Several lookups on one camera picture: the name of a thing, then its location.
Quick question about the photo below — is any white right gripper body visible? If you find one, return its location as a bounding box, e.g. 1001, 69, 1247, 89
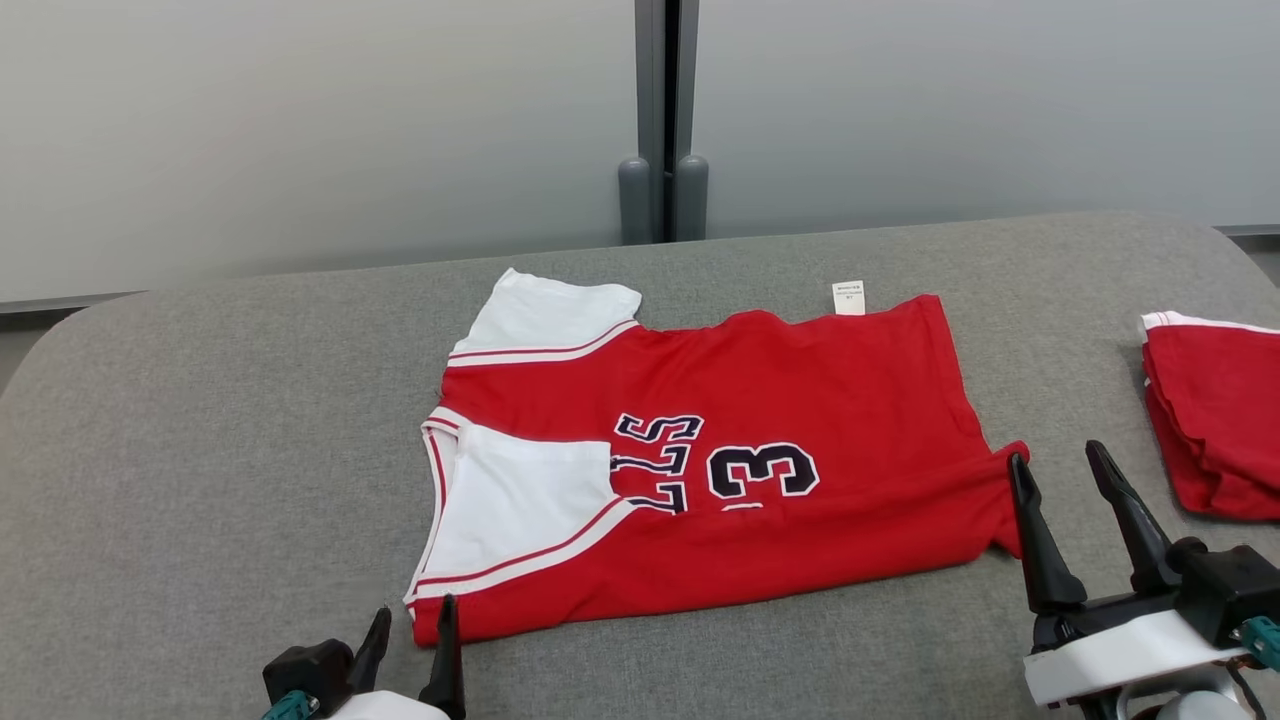
1022, 592, 1248, 711

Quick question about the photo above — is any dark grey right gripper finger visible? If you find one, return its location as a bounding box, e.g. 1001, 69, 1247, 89
1007, 452, 1088, 616
1085, 440, 1181, 594

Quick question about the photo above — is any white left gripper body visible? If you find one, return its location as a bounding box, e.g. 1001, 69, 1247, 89
320, 690, 451, 720

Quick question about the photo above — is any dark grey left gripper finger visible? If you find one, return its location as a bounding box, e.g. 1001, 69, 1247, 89
348, 606, 393, 693
418, 594, 466, 720

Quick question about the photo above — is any plain red garment white trim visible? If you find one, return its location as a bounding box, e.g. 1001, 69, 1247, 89
1140, 311, 1280, 523

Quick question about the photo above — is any red jersey with number print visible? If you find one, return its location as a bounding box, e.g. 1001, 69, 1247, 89
403, 267, 1031, 648

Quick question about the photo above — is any grey cylindrical post foot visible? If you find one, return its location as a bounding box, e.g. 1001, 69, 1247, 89
673, 153, 709, 243
617, 155, 653, 246

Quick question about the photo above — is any grey metal partition post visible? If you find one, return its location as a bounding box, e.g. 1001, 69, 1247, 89
635, 0, 699, 244

